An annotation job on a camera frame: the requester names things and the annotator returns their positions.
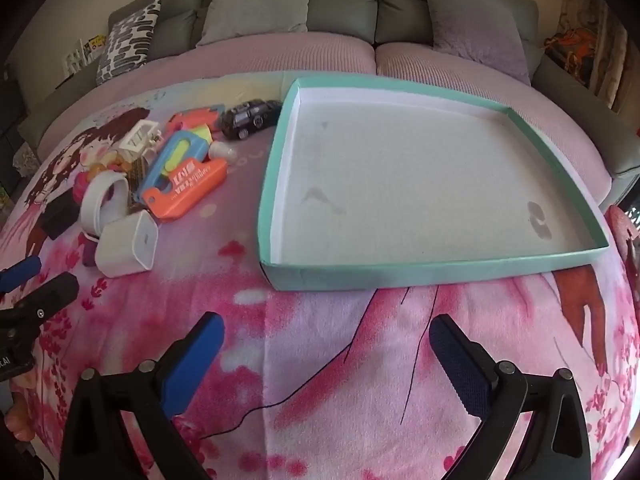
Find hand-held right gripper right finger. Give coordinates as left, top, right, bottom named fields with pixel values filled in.
left=429, top=314, right=592, bottom=480

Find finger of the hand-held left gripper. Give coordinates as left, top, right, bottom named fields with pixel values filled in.
left=0, top=256, right=42, bottom=295
left=0, top=272, right=80, bottom=332

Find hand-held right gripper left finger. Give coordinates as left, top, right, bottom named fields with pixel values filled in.
left=59, top=311, right=226, bottom=480

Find black charger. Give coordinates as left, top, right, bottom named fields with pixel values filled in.
left=39, top=191, right=81, bottom=240

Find white charger cube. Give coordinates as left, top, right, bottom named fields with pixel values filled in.
left=95, top=210, right=160, bottom=278

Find white wristband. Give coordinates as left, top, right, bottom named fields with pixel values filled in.
left=80, top=171, right=132, bottom=235

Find pink wristband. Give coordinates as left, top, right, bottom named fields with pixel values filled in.
left=72, top=172, right=96, bottom=206

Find gold patterned lighter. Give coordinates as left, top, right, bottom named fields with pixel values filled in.
left=124, top=159, right=151, bottom=208

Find orange utility knife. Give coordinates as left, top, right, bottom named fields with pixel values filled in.
left=137, top=157, right=228, bottom=221

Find white hair clip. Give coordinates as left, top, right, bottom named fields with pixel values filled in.
left=119, top=119, right=163, bottom=153

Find blue yellow toy utility knife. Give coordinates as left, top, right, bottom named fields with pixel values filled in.
left=141, top=125, right=213, bottom=196

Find teal shallow cardboard box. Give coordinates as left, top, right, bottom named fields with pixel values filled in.
left=257, top=74, right=610, bottom=292

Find salmon blue utility knife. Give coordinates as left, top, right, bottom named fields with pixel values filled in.
left=166, top=104, right=225, bottom=133

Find black toy car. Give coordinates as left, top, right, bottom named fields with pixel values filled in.
left=221, top=99, right=284, bottom=140

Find person's left hand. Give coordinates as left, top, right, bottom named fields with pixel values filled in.
left=4, top=394, right=37, bottom=443

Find white lace cloth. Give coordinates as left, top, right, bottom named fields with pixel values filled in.
left=11, top=142, right=41, bottom=178

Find printed cartoon blanket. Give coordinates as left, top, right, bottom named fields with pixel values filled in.
left=0, top=71, right=640, bottom=480

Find white book rack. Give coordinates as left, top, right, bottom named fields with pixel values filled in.
left=62, top=37, right=88, bottom=73

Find yellow books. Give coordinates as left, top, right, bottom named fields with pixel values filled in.
left=82, top=35, right=107, bottom=66

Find black white patterned pillow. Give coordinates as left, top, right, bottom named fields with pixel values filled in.
left=96, top=0, right=162, bottom=86

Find orange bag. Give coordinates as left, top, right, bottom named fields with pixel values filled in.
left=544, top=27, right=598, bottom=86

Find grey lilac cushion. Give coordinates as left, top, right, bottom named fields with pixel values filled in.
left=422, top=0, right=532, bottom=86

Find plain grey cushion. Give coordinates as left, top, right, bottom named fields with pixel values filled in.
left=196, top=0, right=319, bottom=47

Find patterned curtain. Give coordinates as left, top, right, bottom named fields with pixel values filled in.
left=560, top=0, right=628, bottom=111

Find grey sofa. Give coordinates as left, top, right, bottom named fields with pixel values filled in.
left=17, top=0, right=640, bottom=211

